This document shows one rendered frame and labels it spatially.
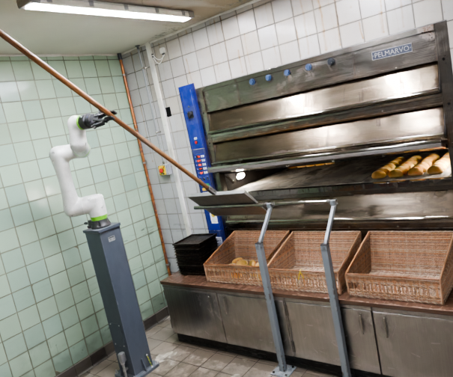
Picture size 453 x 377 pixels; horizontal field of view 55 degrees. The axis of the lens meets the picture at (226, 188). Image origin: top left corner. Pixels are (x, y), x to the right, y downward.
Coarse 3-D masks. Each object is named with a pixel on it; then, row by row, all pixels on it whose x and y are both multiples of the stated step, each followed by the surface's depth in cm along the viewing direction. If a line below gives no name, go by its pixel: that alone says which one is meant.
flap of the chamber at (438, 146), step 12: (432, 144) 256; (444, 144) 259; (324, 156) 298; (336, 156) 293; (348, 156) 288; (360, 156) 290; (372, 156) 298; (228, 168) 350; (240, 168) 343; (252, 168) 345
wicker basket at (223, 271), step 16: (240, 240) 375; (256, 240) 365; (272, 240) 356; (224, 256) 366; (240, 256) 375; (256, 256) 365; (272, 256) 325; (208, 272) 345; (224, 272) 358; (240, 272) 325; (256, 272) 316
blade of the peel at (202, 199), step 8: (208, 192) 328; (216, 192) 322; (224, 192) 318; (232, 192) 313; (240, 192) 308; (192, 200) 344; (200, 200) 340; (208, 200) 336; (216, 200) 332; (224, 200) 328; (232, 200) 324; (240, 200) 320; (248, 200) 316; (256, 200) 317; (232, 208) 338; (240, 208) 334; (248, 208) 330; (256, 208) 326
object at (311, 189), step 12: (396, 180) 292; (408, 180) 285; (420, 180) 279; (432, 180) 274; (444, 180) 270; (252, 192) 360; (264, 192) 353; (276, 192) 346; (288, 192) 339; (300, 192) 333; (312, 192) 327
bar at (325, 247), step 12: (228, 204) 330; (240, 204) 323; (252, 204) 316; (264, 204) 309; (276, 204) 303; (288, 204) 297; (300, 204) 292; (336, 204) 276; (264, 228) 299; (324, 240) 266; (264, 252) 296; (324, 252) 264; (264, 264) 295; (324, 264) 266; (264, 276) 296; (264, 288) 298; (336, 300) 268; (336, 312) 269; (276, 324) 302; (336, 324) 271; (276, 336) 302; (336, 336) 273; (276, 348) 305; (348, 360) 276; (276, 372) 308; (288, 372) 305; (348, 372) 275
